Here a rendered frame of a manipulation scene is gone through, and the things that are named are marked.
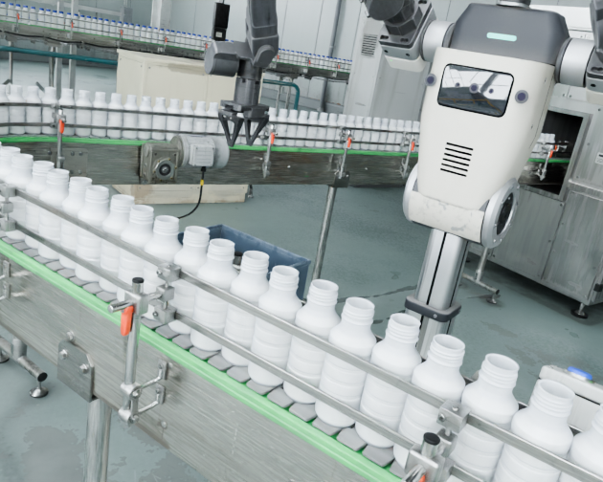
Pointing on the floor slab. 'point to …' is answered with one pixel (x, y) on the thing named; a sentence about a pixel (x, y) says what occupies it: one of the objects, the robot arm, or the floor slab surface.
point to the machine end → (573, 199)
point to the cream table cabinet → (168, 65)
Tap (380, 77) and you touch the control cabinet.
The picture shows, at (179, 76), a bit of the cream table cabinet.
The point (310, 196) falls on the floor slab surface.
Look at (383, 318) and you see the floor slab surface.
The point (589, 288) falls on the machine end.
